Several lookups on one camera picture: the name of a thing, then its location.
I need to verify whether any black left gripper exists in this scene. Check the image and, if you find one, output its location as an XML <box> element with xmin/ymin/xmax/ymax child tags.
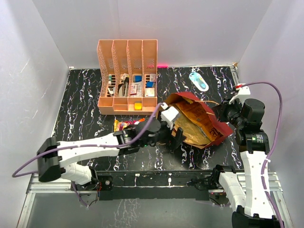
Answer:
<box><xmin>140</xmin><ymin>110</ymin><xmax>185</xmax><ymax>147</ymax></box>

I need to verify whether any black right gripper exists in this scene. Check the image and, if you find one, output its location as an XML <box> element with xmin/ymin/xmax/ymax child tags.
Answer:
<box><xmin>212</xmin><ymin>96</ymin><xmax>245</xmax><ymax>128</ymax></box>

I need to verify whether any red brown paper bag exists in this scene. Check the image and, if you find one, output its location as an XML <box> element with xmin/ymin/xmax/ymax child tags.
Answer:
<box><xmin>164</xmin><ymin>92</ymin><xmax>233</xmax><ymax>149</ymax></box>

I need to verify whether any orange snack packet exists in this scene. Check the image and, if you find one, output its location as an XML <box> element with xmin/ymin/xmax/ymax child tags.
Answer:
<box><xmin>175</xmin><ymin>100</ymin><xmax>222</xmax><ymax>142</ymax></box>

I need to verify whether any colourful candy snack bag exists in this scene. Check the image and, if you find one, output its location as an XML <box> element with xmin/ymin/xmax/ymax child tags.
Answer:
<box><xmin>114</xmin><ymin>118</ymin><xmax>145</xmax><ymax>132</ymax></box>

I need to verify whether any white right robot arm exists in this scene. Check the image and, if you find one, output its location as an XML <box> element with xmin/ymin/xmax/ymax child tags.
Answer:
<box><xmin>211</xmin><ymin>98</ymin><xmax>285</xmax><ymax>228</ymax></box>

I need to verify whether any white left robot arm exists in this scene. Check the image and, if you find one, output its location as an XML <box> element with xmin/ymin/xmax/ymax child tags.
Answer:
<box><xmin>37</xmin><ymin>118</ymin><xmax>186</xmax><ymax>190</ymax></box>

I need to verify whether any gold snack packet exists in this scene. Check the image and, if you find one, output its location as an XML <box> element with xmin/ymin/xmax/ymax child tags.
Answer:
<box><xmin>174</xmin><ymin>113</ymin><xmax>211</xmax><ymax>147</ymax></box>

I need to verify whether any blue white packaged item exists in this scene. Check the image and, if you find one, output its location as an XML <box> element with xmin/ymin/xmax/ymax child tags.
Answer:
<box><xmin>189</xmin><ymin>72</ymin><xmax>209</xmax><ymax>92</ymax></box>

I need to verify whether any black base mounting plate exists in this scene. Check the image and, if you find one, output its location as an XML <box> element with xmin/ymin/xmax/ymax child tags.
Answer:
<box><xmin>76</xmin><ymin>170</ymin><xmax>228</xmax><ymax>204</ymax></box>

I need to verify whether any yellow grey stamp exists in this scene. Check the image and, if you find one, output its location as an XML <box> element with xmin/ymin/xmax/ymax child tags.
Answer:
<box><xmin>134</xmin><ymin>102</ymin><xmax>142</xmax><ymax>111</ymax></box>

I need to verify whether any white flat box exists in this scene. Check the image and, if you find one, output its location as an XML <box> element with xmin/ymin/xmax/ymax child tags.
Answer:
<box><xmin>144</xmin><ymin>88</ymin><xmax>155</xmax><ymax>97</ymax></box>

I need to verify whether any blue grey eraser right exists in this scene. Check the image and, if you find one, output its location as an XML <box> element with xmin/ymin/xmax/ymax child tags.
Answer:
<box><xmin>146</xmin><ymin>81</ymin><xmax>156</xmax><ymax>88</ymax></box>

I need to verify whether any blue grey eraser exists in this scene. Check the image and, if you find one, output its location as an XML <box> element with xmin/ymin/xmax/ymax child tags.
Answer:
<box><xmin>133</xmin><ymin>75</ymin><xmax>142</xmax><ymax>83</ymax></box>
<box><xmin>146</xmin><ymin>81</ymin><xmax>156</xmax><ymax>88</ymax></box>

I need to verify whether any white red label packet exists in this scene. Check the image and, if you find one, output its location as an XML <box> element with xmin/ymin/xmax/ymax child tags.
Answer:
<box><xmin>130</xmin><ymin>82</ymin><xmax>142</xmax><ymax>97</ymax></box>

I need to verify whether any white red small box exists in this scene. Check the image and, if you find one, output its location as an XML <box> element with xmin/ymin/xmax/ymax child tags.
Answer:
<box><xmin>150</xmin><ymin>74</ymin><xmax>156</xmax><ymax>82</ymax></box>

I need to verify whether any blue grey eraser back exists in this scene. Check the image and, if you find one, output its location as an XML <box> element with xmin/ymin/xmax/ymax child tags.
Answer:
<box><xmin>133</xmin><ymin>75</ymin><xmax>142</xmax><ymax>83</ymax></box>

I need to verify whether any grey black stapler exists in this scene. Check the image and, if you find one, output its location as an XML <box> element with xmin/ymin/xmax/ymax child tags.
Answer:
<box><xmin>118</xmin><ymin>77</ymin><xmax>129</xmax><ymax>97</ymax></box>

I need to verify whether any peach plastic desk organizer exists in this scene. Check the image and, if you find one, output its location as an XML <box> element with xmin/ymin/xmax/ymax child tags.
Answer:
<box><xmin>97</xmin><ymin>39</ymin><xmax>158</xmax><ymax>115</ymax></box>

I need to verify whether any white glue stick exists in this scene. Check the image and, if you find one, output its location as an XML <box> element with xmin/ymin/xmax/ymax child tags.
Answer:
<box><xmin>108</xmin><ymin>75</ymin><xmax>112</xmax><ymax>86</ymax></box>

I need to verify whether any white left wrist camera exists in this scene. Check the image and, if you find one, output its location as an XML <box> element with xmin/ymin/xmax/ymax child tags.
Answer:
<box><xmin>160</xmin><ymin>103</ymin><xmax>180</xmax><ymax>130</ymax></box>

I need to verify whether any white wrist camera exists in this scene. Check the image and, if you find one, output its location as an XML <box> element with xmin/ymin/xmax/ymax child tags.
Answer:
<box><xmin>228</xmin><ymin>84</ymin><xmax>251</xmax><ymax>105</ymax></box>
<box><xmin>160</xmin><ymin>103</ymin><xmax>180</xmax><ymax>130</ymax></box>

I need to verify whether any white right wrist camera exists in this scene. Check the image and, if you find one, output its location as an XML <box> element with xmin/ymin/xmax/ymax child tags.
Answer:
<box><xmin>228</xmin><ymin>84</ymin><xmax>251</xmax><ymax>105</ymax></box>

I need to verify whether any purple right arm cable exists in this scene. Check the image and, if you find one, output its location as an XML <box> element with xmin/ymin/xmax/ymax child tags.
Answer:
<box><xmin>239</xmin><ymin>81</ymin><xmax>285</xmax><ymax>228</ymax></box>

